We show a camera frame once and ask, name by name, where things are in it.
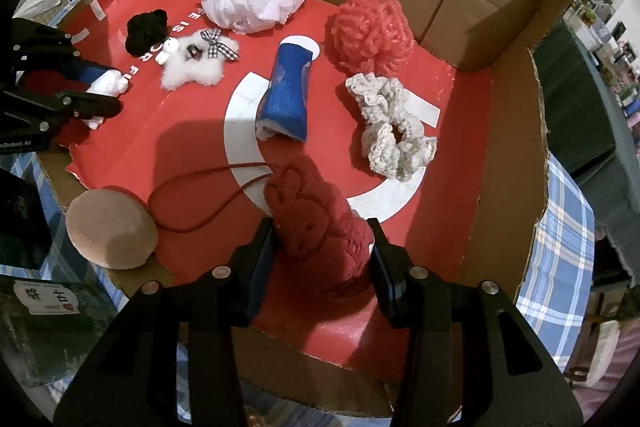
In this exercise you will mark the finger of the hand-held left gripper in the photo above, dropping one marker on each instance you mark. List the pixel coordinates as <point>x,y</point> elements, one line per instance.
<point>95,106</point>
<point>92,72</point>

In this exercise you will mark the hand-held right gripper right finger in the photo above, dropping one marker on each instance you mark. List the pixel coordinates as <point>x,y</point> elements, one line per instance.
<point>382,277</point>

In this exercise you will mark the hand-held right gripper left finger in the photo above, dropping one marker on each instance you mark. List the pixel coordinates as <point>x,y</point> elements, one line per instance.
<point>260,272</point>

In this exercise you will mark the white sock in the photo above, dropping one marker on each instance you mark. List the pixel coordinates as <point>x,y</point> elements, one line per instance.
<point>107,84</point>

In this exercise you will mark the white fluffy star hair clip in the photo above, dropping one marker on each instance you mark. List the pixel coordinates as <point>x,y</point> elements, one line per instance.
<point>192,67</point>

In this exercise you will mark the cream crochet scrunchie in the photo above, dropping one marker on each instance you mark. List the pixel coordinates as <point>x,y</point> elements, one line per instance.
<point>390,127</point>

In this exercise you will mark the cardboard box with red lining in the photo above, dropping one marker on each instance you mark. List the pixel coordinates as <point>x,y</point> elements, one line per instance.
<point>450,117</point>

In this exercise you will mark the blue fabric roll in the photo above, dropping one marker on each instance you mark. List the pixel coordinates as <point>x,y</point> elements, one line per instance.
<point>285,97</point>

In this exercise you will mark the black scrunchie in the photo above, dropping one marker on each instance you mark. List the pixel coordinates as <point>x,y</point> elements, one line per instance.
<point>145,32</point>

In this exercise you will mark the beige round powder puff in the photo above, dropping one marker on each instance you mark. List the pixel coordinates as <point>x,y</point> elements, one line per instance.
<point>110,229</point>

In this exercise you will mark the black box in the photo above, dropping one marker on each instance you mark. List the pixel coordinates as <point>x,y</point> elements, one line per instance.
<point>17,217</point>

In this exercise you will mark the blue checkered tablecloth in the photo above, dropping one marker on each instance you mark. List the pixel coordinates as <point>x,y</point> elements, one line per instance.
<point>555,257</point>

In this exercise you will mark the coral mesh bath pouf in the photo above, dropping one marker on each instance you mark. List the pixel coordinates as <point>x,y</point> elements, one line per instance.
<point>370,32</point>

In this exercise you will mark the dark green covered table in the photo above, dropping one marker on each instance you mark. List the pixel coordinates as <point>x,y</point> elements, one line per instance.
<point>575,107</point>

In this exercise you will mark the row of bottles and trinkets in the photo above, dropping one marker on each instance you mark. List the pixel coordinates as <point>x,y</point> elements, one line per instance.
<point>610,37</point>

